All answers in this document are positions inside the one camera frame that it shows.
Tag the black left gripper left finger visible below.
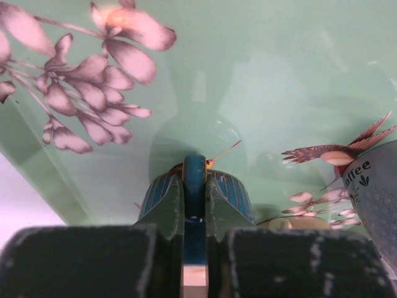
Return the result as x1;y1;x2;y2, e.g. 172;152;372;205
1;224;183;297

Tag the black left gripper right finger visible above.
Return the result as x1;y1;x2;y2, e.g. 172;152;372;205
208;228;396;297

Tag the dark blue mug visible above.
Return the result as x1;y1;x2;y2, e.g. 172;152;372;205
138;155;255;265

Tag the light blue coffee mug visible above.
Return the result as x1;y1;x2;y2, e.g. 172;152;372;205
342;141;396;271

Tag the green floral tray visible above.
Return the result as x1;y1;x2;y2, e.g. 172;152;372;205
1;1;396;225

